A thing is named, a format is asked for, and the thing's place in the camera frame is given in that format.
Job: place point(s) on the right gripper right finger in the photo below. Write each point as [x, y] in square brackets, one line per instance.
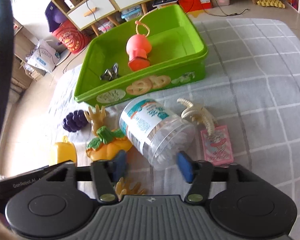
[197, 173]

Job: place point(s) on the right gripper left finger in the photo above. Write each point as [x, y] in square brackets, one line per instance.
[105, 174]

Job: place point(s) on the pink card packet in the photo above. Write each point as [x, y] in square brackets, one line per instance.
[217, 147]

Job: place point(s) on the orange toy pumpkin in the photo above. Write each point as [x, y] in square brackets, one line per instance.
[107, 144]

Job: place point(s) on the yellow toy duck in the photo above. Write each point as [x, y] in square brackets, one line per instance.
[64, 150]

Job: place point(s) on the amber rubber hand toy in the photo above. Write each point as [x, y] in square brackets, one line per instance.
[95, 118]

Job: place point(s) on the clear cotton swab jar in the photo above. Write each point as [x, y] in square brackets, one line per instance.
[155, 131]

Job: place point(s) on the white starfish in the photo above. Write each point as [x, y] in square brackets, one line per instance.
[198, 113]

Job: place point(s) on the purple toy grapes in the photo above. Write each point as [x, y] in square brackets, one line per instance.
[75, 121]

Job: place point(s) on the small metal star toy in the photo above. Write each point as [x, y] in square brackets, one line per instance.
[111, 74]

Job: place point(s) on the pink round toy with cord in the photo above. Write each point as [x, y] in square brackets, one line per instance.
[138, 47]

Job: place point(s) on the grey checked table cloth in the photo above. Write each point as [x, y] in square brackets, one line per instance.
[252, 85]

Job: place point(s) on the green plastic cookie box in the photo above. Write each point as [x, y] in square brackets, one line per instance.
[160, 50]

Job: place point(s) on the white shopping bag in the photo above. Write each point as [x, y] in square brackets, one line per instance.
[43, 57]

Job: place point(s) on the red printed bucket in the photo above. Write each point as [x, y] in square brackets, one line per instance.
[73, 39]

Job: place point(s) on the red box under cabinet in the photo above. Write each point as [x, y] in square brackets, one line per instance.
[194, 5]

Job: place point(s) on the yellow egg tray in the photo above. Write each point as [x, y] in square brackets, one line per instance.
[271, 3]

